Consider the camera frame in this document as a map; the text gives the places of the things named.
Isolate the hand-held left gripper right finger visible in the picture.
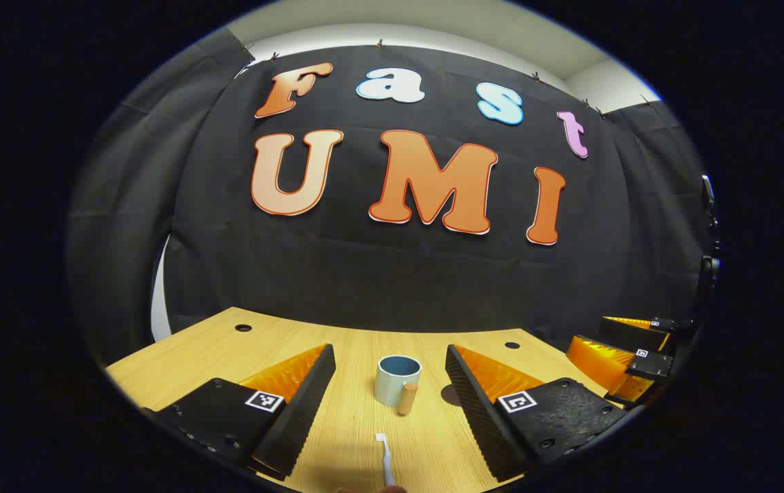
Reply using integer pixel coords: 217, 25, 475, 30
444, 344, 630, 483

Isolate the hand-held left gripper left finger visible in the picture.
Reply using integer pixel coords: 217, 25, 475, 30
140, 342, 337, 481

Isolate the light blue cup wooden handle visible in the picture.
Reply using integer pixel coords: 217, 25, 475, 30
373, 355, 422, 416

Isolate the white blue toothbrush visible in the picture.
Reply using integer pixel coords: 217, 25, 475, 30
375, 433, 396, 489

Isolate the wooden desktop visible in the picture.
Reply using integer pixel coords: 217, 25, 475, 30
105, 307, 629, 493

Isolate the black backdrop cloth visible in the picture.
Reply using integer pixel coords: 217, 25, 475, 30
66, 27, 718, 367

